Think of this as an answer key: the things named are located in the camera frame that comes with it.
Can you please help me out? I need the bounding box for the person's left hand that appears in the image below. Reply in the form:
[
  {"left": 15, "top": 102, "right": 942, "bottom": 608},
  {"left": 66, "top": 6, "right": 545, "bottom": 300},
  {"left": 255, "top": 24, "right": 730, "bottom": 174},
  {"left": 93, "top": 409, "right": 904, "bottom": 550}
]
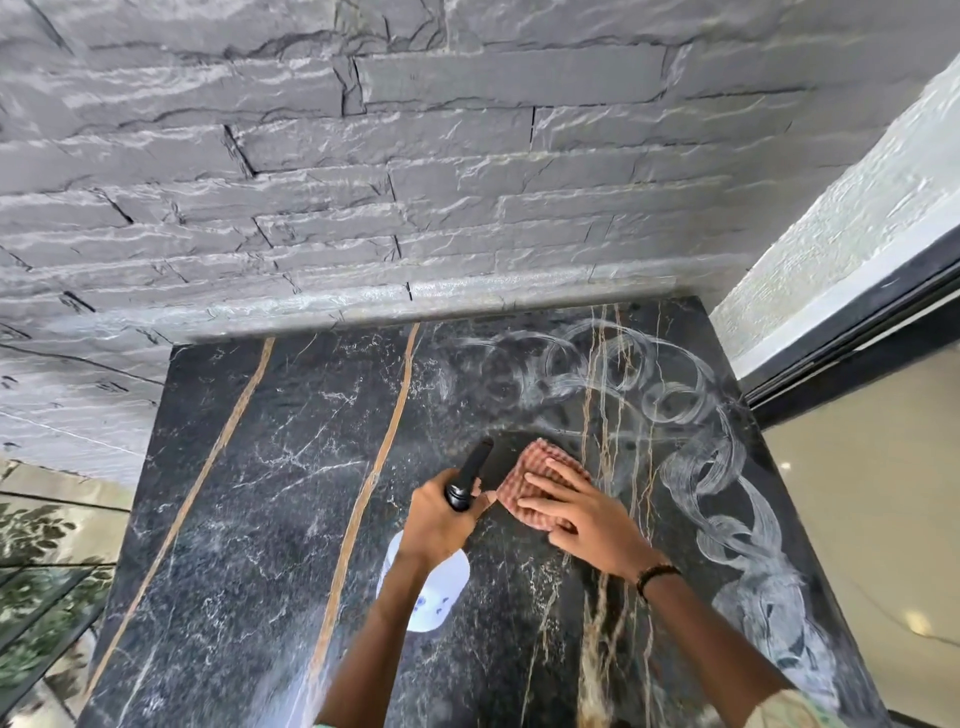
[{"left": 393, "top": 466, "right": 500, "bottom": 575}]

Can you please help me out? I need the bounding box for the person's right hand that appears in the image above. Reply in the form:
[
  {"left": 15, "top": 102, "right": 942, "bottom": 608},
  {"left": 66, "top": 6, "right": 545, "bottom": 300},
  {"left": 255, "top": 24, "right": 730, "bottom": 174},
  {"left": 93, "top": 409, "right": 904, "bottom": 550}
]
[{"left": 513, "top": 457, "right": 669, "bottom": 583}]

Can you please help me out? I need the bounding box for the white spray bottle black head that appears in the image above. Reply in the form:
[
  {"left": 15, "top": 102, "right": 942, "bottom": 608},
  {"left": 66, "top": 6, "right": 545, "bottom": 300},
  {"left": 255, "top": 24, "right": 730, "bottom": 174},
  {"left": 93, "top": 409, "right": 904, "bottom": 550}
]
[{"left": 374, "top": 436, "right": 496, "bottom": 635}]

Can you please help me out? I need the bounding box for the brown checked cloth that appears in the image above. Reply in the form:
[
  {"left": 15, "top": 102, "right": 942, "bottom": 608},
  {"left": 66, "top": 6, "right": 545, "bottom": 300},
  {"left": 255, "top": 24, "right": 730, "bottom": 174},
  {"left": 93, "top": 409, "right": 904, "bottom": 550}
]
[{"left": 496, "top": 438, "right": 595, "bottom": 534}]

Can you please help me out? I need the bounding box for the person's left forearm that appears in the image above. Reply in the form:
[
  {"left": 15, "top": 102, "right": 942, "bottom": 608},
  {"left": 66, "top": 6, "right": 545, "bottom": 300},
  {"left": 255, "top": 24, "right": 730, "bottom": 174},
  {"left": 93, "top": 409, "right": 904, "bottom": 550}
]
[{"left": 314, "top": 558, "right": 451, "bottom": 728}]

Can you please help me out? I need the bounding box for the person's right forearm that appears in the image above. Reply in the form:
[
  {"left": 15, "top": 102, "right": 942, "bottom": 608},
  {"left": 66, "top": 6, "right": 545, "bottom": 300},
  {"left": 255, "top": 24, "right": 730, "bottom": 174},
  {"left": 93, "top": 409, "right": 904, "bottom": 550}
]
[{"left": 644, "top": 573, "right": 800, "bottom": 728}]

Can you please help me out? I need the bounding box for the black marble table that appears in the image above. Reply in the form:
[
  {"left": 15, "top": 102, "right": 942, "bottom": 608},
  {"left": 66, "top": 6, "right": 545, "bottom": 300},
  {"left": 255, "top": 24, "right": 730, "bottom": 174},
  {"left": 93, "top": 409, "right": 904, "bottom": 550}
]
[{"left": 78, "top": 296, "right": 894, "bottom": 728}]

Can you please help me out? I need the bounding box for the green leafy tree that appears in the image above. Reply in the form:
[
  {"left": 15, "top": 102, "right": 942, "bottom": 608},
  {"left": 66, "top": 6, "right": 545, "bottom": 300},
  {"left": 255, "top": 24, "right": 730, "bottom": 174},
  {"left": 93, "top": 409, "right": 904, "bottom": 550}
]
[{"left": 0, "top": 502, "right": 118, "bottom": 699}]

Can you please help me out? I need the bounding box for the black metal railing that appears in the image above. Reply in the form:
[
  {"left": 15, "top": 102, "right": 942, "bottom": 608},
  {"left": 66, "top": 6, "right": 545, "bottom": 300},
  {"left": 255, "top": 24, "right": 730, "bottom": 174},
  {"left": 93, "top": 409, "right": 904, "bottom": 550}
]
[{"left": 0, "top": 562, "right": 114, "bottom": 714}]

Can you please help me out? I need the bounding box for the black bead bracelet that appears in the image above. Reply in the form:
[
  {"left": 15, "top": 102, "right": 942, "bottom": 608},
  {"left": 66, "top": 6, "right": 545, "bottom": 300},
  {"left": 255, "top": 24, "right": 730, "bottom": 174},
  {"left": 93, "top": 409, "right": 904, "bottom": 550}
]
[{"left": 635, "top": 562, "right": 684, "bottom": 605}]

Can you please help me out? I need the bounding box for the black door frame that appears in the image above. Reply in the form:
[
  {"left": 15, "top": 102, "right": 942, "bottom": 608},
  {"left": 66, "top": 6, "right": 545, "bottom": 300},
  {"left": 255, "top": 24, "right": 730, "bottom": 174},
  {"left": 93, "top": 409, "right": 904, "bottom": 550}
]
[{"left": 738, "top": 224, "right": 960, "bottom": 429}]

